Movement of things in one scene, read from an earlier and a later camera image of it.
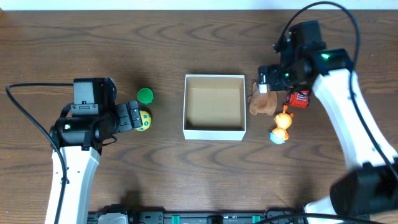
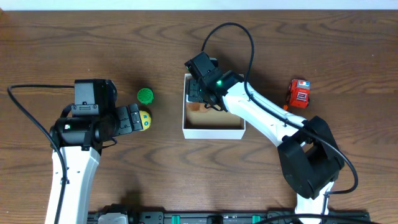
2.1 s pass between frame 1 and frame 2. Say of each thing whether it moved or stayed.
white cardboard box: stayed
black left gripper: stayed
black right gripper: moved
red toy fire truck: stayed
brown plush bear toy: moved
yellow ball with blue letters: stayed
